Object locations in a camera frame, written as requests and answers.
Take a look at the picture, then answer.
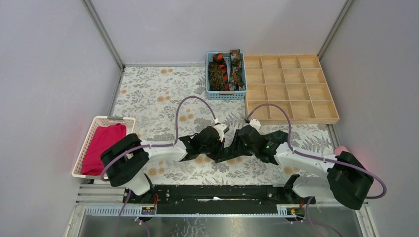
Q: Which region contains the dark green leaf tie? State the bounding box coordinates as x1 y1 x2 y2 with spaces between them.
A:
214 130 289 164

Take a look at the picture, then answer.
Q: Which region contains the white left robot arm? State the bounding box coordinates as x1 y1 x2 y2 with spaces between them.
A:
100 123 229 203

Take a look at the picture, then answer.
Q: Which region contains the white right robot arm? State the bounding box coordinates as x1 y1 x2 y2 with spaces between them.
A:
231 125 374 210

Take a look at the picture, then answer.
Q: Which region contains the orange grey floral tie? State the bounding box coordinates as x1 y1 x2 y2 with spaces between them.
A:
229 49 246 91

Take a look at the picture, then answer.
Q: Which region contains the black gold patterned tie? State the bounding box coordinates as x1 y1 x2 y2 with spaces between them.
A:
208 62 229 91

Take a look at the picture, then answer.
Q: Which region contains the light blue plastic basket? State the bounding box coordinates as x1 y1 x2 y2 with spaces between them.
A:
206 49 248 100

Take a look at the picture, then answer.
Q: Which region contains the wooden compartment tray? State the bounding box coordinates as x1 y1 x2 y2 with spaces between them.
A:
244 54 340 125

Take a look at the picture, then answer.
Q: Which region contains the orange black striped tie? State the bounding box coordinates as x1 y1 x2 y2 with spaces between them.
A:
212 53 229 91

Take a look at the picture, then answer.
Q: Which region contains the pink cloth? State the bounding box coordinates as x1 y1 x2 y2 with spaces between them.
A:
334 146 349 156

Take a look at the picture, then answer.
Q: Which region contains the white plastic basket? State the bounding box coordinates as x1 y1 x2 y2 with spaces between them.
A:
72 116 136 180

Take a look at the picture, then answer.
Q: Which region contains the red cloth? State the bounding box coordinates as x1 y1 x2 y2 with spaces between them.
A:
81 123 126 176

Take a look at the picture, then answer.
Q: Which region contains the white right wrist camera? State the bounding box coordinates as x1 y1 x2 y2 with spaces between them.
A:
245 118 261 131

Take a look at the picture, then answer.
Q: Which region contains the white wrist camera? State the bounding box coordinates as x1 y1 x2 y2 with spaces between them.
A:
213 123 230 136
245 118 261 131

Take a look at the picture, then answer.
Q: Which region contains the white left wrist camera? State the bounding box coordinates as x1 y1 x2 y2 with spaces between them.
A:
213 123 230 136

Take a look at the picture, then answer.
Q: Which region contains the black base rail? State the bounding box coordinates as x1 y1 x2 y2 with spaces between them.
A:
123 185 316 215

